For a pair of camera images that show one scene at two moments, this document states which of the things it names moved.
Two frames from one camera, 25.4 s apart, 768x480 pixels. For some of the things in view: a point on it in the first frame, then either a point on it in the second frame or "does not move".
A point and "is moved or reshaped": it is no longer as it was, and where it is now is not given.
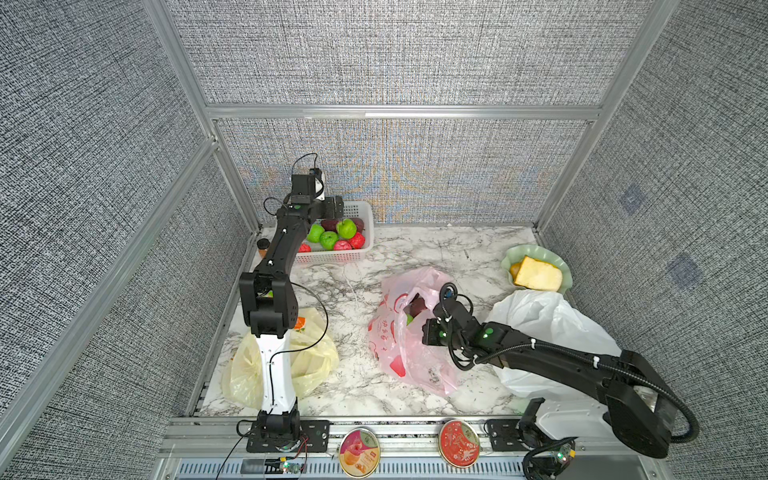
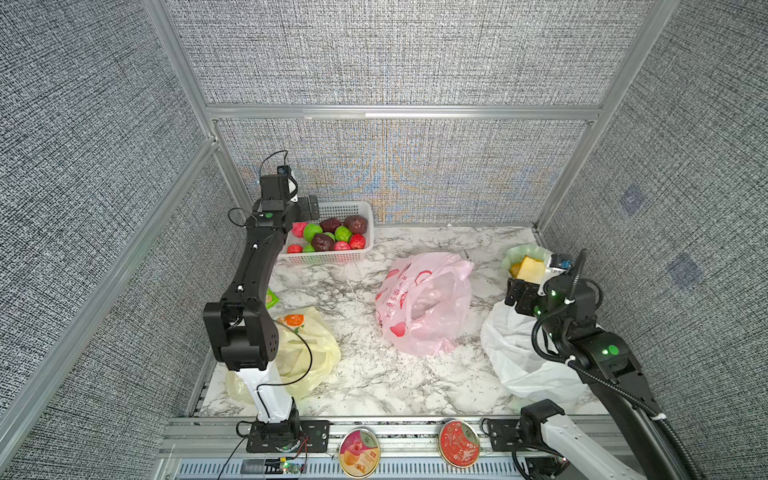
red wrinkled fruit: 358,240 does not move
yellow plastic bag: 313,360 does not move
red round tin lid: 459,444 does not move
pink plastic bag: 395,329 is moved or reshaped
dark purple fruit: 416,305 to 330,225
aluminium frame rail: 403,112 does not move
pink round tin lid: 359,452 does not move
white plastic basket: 351,210 does not move
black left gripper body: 324,209 to 298,211
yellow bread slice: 538,275 does not move
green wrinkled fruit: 316,231 does not move
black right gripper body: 434,335 to 533,304
